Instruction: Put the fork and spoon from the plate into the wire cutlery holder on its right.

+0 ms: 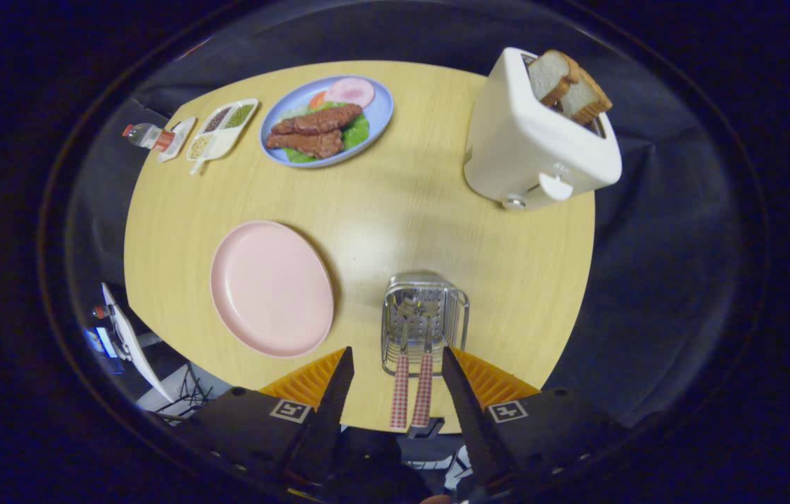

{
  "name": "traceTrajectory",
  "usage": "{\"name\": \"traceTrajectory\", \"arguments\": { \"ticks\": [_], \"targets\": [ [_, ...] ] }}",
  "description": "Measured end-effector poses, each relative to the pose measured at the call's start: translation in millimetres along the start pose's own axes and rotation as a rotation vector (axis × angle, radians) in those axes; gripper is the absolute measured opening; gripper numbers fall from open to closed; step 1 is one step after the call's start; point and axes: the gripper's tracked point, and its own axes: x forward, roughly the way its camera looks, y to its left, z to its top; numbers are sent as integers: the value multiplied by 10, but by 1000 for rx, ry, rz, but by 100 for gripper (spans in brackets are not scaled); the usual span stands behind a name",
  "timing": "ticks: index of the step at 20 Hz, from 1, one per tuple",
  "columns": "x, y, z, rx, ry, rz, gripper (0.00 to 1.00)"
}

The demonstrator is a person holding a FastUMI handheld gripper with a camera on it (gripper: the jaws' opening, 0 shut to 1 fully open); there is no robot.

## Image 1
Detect blue packets on floor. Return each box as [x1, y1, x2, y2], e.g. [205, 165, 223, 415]
[83, 325, 119, 375]

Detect pink plate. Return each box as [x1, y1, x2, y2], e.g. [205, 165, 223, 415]
[209, 220, 335, 359]

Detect blue plate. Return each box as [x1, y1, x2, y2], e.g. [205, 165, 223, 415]
[259, 75, 394, 169]

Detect small white coaster tray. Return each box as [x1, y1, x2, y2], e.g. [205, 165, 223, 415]
[157, 116, 197, 163]

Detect black backdrop cloth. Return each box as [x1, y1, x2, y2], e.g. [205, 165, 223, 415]
[62, 0, 749, 428]

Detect square metal basket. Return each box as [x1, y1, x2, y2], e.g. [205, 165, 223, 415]
[381, 273, 471, 377]

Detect pink ham slice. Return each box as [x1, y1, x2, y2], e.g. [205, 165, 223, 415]
[324, 77, 375, 108]

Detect metal utensil red checked handle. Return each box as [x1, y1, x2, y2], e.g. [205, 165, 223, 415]
[410, 297, 441, 429]

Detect white flat panel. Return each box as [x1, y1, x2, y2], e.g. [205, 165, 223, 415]
[101, 282, 175, 405]

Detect metal spoon red checked handle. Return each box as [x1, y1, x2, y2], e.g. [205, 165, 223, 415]
[389, 297, 415, 431]

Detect green lettuce leaf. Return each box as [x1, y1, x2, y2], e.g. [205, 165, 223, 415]
[279, 101, 370, 164]

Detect brown meat strip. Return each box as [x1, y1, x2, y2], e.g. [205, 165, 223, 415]
[266, 130, 345, 160]
[270, 104, 363, 136]

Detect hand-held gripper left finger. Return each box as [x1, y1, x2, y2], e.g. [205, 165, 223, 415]
[171, 346, 356, 499]

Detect clear bottle red cap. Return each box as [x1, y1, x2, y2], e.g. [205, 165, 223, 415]
[122, 122, 177, 152]

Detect white divided condiment tray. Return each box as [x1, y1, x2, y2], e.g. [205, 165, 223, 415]
[186, 98, 260, 176]

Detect white toaster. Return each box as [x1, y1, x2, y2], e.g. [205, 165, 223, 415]
[464, 47, 623, 211]

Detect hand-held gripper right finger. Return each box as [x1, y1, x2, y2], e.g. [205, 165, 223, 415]
[441, 346, 632, 494]

